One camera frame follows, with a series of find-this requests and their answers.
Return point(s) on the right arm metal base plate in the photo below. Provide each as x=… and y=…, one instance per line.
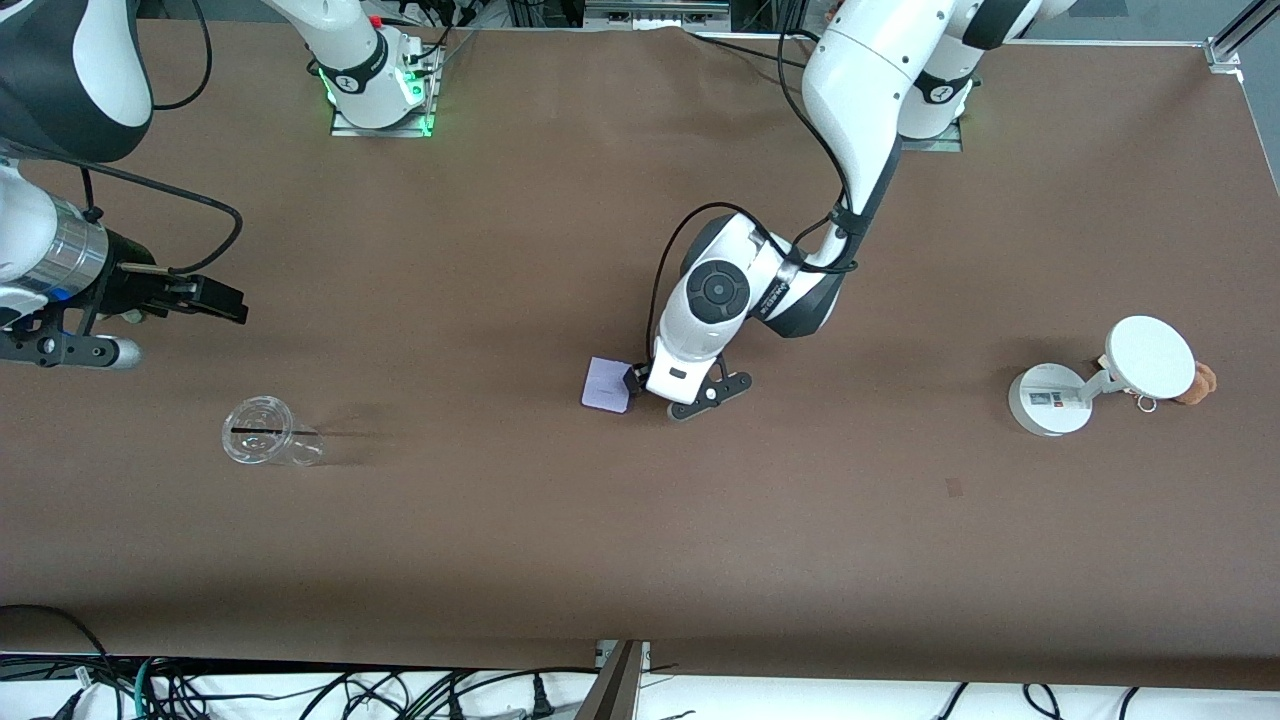
x=350, y=131

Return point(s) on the metal table bracket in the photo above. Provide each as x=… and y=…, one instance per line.
x=612, y=690

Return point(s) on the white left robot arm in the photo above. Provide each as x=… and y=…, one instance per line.
x=870, y=80

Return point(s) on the thin black straw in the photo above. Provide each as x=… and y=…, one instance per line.
x=260, y=431

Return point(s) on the clear plastic cup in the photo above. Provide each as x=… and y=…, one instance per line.
x=262, y=445

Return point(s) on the aluminium frame post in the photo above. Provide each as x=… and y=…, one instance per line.
x=1225, y=52

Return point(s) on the white round desk lamp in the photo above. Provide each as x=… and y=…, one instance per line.
x=1150, y=357

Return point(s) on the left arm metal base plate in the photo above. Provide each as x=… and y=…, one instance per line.
x=945, y=146

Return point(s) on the aluminium frame rail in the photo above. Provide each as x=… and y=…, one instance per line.
x=655, y=12

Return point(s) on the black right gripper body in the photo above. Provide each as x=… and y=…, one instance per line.
x=127, y=282

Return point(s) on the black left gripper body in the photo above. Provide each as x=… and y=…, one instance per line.
x=634, y=379

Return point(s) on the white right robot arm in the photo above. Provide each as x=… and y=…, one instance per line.
x=345, y=40

